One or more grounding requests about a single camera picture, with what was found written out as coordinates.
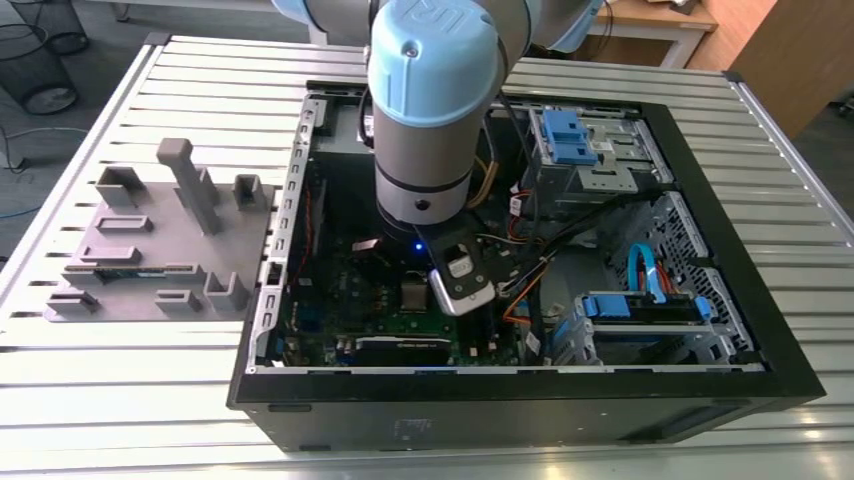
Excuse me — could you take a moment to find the silver CPU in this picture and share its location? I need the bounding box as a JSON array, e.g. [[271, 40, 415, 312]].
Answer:
[[399, 279, 432, 311]]

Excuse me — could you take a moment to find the green motherboard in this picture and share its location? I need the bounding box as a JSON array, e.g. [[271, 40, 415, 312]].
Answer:
[[279, 219, 528, 369]]

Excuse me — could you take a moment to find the black RAM slot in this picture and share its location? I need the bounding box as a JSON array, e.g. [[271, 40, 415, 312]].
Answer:
[[475, 309, 495, 356], [483, 299, 503, 354], [467, 314, 487, 357]]

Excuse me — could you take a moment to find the black graphics card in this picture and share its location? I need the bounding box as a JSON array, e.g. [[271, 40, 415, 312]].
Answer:
[[352, 334, 455, 366]]

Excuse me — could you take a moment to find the grey power supply unit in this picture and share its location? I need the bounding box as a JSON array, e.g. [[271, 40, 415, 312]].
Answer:
[[310, 99, 375, 221]]

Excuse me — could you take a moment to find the black PC case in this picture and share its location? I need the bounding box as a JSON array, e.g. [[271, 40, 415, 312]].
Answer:
[[224, 78, 831, 454]]

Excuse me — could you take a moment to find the blue carrier with black disk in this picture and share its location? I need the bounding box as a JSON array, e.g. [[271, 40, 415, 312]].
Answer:
[[582, 292, 717, 325]]

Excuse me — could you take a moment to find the silver metal drive cage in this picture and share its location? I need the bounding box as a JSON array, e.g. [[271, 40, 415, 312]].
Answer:
[[543, 288, 766, 369], [519, 107, 677, 221]]

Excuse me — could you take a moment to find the grey parts rack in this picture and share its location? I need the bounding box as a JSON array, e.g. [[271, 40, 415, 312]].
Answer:
[[41, 138, 279, 325]]

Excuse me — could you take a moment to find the green RAM stick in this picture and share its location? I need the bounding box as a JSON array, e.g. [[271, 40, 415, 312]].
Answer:
[[91, 267, 170, 280]]

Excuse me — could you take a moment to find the black mesh waste bin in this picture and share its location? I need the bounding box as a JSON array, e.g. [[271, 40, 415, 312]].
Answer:
[[0, 22, 80, 116], [11, 0, 92, 56]]

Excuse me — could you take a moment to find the brown wooden cabinet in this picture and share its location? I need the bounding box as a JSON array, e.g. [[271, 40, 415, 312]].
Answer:
[[686, 0, 854, 144]]

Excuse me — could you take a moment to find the silver camera black bracket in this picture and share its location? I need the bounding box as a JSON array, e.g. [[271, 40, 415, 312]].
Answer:
[[412, 224, 516, 318]]

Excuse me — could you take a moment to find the yellow wire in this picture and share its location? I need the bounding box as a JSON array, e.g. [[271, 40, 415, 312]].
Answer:
[[466, 158, 499, 209]]

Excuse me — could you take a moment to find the orange flat cable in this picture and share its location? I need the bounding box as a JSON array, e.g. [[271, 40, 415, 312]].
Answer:
[[502, 276, 547, 327]]

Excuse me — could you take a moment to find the black sleeved cable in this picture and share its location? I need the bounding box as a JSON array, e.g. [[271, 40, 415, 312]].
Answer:
[[510, 188, 675, 301]]

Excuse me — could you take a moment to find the light blue flat cable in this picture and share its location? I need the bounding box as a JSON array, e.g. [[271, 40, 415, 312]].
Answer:
[[626, 240, 671, 305]]

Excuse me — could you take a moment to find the wooden desk white frame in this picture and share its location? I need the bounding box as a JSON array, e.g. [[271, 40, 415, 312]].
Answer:
[[586, 0, 721, 71]]

